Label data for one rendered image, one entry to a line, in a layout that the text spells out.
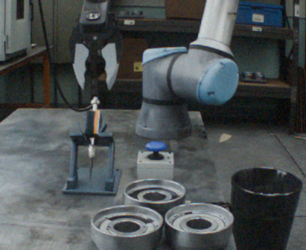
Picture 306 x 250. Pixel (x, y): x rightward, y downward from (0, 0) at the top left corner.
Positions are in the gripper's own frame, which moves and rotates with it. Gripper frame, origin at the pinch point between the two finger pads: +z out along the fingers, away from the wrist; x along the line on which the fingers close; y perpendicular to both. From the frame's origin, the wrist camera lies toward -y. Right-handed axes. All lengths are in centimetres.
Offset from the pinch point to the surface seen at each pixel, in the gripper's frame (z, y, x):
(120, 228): 17.2, -25.0, -6.8
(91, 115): 5.9, -1.2, 0.8
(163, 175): 16.9, -2.8, -13.0
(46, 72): 44, 302, 86
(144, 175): 17.0, -2.8, -9.5
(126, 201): 15.9, -17.8, -7.2
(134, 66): 43, 328, 13
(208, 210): 16.1, -20.8, -20.4
